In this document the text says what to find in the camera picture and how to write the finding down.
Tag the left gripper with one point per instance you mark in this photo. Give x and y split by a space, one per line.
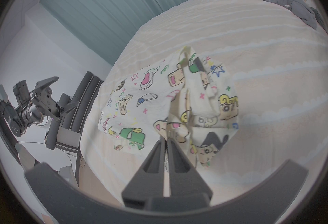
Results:
47 104

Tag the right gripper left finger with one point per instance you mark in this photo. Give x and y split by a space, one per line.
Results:
143 179

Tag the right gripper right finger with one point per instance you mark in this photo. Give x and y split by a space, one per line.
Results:
189 179

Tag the white printed pyjama top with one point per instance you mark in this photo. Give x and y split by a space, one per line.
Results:
143 100

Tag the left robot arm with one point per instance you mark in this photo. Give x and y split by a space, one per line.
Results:
15 120

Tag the black chest of drawers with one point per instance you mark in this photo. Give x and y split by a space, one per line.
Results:
87 97

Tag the blue-green curtain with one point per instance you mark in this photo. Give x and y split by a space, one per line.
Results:
102 0

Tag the bed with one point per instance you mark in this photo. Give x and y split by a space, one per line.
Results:
256 77

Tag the dark grey garment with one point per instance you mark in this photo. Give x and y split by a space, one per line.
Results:
317 16

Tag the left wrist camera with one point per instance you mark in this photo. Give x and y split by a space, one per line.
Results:
21 91

